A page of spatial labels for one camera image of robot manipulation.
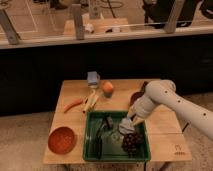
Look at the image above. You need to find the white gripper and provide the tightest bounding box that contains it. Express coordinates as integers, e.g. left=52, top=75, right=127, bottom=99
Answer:
left=127, top=95, right=157, bottom=126

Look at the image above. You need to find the white grey towel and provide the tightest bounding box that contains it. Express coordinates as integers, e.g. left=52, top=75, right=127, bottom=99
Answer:
left=119, top=118, right=135, bottom=135

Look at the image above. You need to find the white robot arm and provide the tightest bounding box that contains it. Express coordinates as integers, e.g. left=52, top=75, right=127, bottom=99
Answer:
left=127, top=80, right=213, bottom=141

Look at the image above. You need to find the green plastic tray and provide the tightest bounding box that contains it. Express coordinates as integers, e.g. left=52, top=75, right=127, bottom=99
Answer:
left=83, top=111, right=151, bottom=162

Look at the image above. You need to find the dark red pan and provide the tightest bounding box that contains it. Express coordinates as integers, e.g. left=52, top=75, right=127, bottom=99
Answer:
left=129, top=81, right=148, bottom=106

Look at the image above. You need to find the dark grape bunch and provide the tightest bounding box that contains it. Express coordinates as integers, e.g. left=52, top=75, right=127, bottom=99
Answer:
left=122, top=132, right=144, bottom=156

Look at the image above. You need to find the black spatula tool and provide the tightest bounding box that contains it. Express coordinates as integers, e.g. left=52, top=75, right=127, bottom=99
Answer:
left=95, top=116, right=113, bottom=159

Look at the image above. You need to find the orange fruit on cup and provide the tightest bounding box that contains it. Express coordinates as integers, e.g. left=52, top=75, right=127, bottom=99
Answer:
left=102, top=81, right=114, bottom=98

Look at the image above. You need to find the blue white mug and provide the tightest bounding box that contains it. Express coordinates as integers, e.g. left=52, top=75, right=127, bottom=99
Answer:
left=87, top=71, right=100, bottom=88

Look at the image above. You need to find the orange carrot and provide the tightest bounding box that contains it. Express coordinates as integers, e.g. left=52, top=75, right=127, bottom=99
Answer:
left=63, top=99, right=83, bottom=113

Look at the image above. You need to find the orange red bowl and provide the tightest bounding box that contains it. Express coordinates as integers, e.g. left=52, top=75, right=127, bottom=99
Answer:
left=48, top=127, right=77, bottom=155

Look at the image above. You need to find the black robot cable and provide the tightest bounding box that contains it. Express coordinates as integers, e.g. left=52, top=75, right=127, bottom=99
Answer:
left=181, top=121, right=190, bottom=133

